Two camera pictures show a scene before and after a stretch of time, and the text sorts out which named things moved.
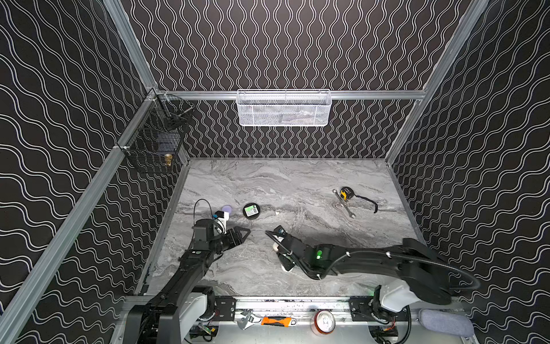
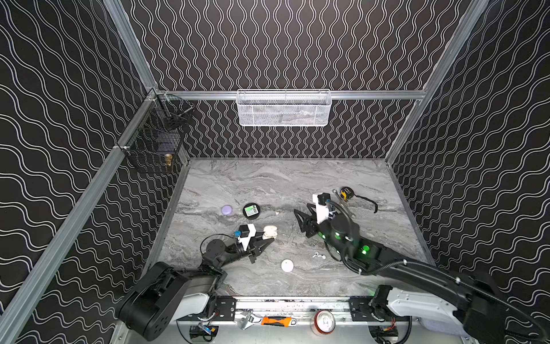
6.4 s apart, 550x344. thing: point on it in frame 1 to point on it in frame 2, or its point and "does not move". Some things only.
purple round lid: x=227 y=208 does not move
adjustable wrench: x=246 y=321 does not move
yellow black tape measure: x=347 y=193 does not move
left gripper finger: x=238 y=228 to x=258 y=235
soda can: x=323 y=322 does not move
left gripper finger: x=243 y=239 to x=262 y=244
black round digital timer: x=251 y=211 does not move
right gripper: x=282 y=260 to x=310 y=223
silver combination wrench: x=352 y=215 does not move
